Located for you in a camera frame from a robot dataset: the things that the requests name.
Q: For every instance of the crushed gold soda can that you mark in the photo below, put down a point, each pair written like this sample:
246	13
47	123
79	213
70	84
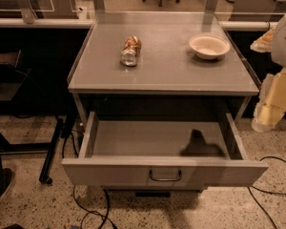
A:
131	51

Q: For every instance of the black table leg frame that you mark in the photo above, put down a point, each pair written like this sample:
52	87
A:
43	147

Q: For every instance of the grey cabinet table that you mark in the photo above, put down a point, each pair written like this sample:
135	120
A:
165	65

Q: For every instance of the metal drawer handle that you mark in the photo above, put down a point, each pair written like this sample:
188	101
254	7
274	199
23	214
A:
164	176

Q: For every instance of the grey top drawer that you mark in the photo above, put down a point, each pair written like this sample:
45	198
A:
119	155

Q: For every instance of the padded gripper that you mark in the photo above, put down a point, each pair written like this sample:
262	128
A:
285	41

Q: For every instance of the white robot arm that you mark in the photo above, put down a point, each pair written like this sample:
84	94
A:
274	42

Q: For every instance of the white bowl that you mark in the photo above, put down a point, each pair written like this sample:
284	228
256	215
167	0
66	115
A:
209	47

